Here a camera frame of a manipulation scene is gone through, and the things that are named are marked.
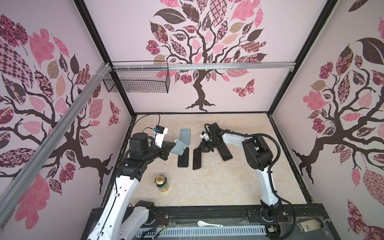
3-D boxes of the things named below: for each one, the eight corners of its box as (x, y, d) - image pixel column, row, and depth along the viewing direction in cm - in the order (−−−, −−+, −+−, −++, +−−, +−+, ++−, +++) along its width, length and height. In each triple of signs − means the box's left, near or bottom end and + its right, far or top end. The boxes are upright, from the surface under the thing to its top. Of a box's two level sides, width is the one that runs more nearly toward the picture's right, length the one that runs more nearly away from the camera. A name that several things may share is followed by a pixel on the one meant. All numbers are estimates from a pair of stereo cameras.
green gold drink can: (158, 192, 83) (153, 185, 74) (159, 182, 87) (155, 174, 78) (168, 192, 83) (165, 185, 74) (169, 182, 87) (167, 174, 78)
